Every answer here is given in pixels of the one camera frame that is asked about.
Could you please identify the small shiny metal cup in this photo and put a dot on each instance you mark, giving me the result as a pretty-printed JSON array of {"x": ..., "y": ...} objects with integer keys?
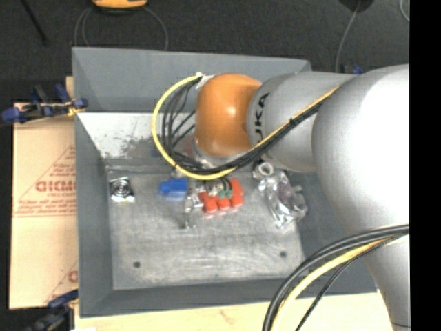
[{"x": 121, "y": 189}]

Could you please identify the clear plastic bottle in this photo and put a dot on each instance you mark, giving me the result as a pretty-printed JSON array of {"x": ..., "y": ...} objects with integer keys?
[{"x": 284, "y": 198}]

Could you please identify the blue plastic block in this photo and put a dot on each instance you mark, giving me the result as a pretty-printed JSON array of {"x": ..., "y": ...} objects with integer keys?
[{"x": 172, "y": 188}]

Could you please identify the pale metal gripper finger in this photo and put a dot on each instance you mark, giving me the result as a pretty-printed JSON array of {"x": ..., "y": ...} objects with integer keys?
[
  {"x": 195, "y": 212},
  {"x": 187, "y": 216}
]

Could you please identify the orange-red ridged block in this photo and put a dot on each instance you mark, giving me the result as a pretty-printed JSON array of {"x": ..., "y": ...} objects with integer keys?
[{"x": 224, "y": 202}]

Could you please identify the grey metal bin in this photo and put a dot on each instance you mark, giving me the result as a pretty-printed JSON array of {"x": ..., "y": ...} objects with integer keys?
[{"x": 206, "y": 250}]

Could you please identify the brown cardboard board, red print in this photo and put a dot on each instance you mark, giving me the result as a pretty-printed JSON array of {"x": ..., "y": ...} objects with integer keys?
[{"x": 41, "y": 240}]

